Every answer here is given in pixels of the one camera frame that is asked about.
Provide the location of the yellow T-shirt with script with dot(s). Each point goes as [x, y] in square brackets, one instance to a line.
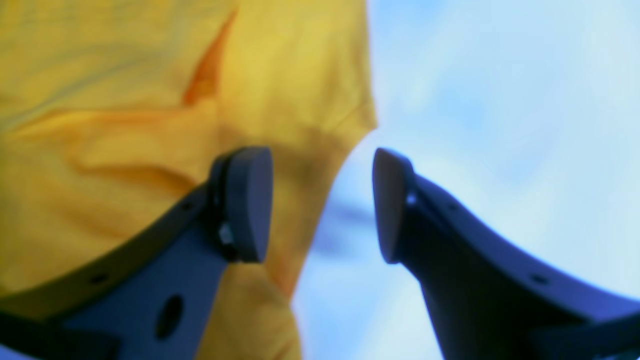
[113, 110]

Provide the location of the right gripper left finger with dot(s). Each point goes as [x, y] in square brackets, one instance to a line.
[151, 298]

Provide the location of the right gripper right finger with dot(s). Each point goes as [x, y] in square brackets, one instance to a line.
[486, 298]

